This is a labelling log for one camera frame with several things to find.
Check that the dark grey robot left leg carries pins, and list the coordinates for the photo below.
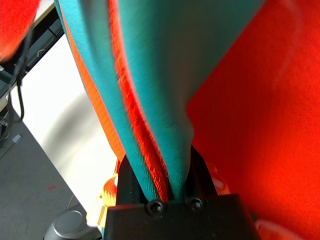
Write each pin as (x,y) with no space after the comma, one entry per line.
(70,225)

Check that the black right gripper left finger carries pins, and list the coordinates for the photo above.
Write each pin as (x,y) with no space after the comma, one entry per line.
(127,187)

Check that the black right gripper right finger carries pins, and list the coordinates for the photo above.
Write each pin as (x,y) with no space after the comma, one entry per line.
(200,180)

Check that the teal and orange backpack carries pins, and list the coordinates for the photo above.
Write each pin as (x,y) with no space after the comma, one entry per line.
(162,62)

